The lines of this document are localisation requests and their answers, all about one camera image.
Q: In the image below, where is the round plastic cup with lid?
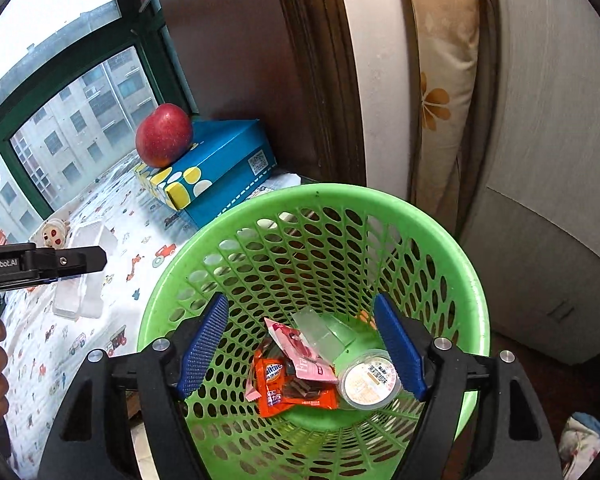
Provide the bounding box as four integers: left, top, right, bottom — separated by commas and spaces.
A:
338, 349, 402, 411

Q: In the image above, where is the orange Ovaltine snack wrapper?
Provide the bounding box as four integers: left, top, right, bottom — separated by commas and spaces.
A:
245, 338, 339, 418

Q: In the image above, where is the pink wafer wrapper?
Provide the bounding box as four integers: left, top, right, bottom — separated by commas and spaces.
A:
245, 318, 338, 394

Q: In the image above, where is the clear plastic tray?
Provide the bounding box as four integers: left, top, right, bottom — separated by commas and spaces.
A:
292, 308, 355, 364

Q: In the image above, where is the green plastic trash basket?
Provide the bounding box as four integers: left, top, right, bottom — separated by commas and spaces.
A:
138, 184, 490, 479

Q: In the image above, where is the cream strawberry plush toy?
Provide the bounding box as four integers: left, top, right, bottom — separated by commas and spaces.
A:
41, 218, 70, 249

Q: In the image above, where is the clear plastic clamshell container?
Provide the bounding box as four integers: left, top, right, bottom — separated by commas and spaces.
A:
51, 220, 119, 321

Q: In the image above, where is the cartoon print bed sheet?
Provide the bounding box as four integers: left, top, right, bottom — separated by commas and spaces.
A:
0, 148, 301, 480

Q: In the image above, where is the blue yellow dotted box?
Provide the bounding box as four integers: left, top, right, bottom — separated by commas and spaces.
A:
134, 119, 277, 230

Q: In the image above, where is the red apple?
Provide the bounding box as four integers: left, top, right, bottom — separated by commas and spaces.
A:
135, 103, 194, 168

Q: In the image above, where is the floral curtain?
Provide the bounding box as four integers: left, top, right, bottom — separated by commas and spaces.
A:
411, 0, 480, 234

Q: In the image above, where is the green window frame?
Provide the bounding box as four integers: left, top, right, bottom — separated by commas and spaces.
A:
0, 0, 196, 220

